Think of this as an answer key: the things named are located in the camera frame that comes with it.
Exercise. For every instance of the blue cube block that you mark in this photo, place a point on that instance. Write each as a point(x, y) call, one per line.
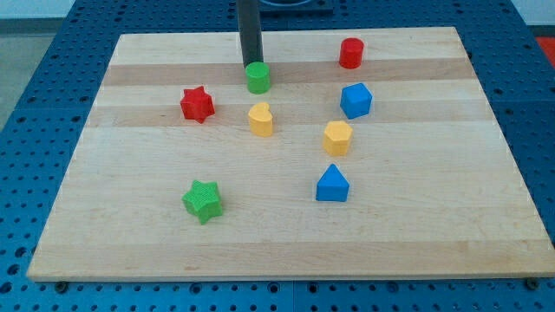
point(356, 100)

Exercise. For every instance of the green star block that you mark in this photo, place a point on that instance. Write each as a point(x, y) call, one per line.
point(203, 201)

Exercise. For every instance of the yellow heart block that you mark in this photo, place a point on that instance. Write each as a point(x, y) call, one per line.
point(261, 119)

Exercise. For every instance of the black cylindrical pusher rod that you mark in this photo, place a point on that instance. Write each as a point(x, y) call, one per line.
point(249, 29)

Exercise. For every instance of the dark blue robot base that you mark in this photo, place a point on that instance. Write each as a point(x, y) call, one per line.
point(295, 6)

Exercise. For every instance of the red cylinder block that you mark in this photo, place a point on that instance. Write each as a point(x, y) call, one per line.
point(351, 53)

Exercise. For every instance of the red star block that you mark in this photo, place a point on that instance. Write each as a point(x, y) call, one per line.
point(197, 104)

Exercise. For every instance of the blue triangle block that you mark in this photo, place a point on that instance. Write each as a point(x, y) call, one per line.
point(332, 186)

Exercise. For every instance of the yellow hexagon block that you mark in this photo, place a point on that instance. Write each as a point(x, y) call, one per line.
point(337, 137)

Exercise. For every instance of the green cylinder block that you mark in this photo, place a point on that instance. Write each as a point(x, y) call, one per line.
point(258, 79)

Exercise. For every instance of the light wooden board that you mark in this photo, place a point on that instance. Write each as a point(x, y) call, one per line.
point(434, 192)

